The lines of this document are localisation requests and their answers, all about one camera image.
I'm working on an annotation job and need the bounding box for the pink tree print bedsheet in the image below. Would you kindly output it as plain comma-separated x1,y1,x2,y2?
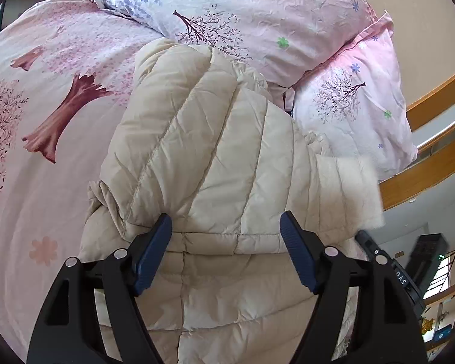
0,0,365,364

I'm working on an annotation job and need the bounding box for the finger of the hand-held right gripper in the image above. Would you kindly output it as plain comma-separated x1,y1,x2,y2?
356,231,393,265

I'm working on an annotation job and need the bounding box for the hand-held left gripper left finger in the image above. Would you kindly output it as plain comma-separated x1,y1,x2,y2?
26,213,173,364

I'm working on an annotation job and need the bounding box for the cream quilted puffer jacket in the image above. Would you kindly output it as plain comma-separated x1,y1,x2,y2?
78,38,385,364

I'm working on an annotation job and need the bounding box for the blue box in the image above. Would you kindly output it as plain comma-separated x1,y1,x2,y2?
433,326,454,344

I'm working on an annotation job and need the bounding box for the wooden railing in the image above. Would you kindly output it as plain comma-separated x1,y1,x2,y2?
421,278,455,353

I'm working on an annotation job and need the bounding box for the wooden headboard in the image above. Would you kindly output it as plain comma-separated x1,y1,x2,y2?
379,70,455,210

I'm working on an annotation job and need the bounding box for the pink tree print pillow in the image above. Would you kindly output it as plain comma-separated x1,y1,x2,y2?
284,11,420,183
79,0,387,86

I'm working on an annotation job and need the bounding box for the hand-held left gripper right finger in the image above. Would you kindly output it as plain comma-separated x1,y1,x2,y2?
280,210,429,364

